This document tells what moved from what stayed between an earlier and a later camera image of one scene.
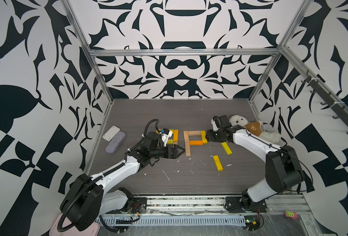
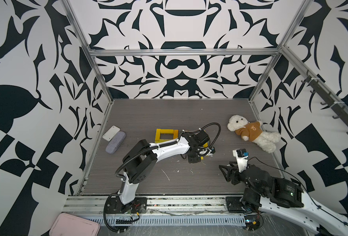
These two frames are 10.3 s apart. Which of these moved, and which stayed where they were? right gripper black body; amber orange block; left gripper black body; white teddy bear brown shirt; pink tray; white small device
Moved: left gripper black body; right gripper black body
Stayed: pink tray; amber orange block; white small device; white teddy bear brown shirt
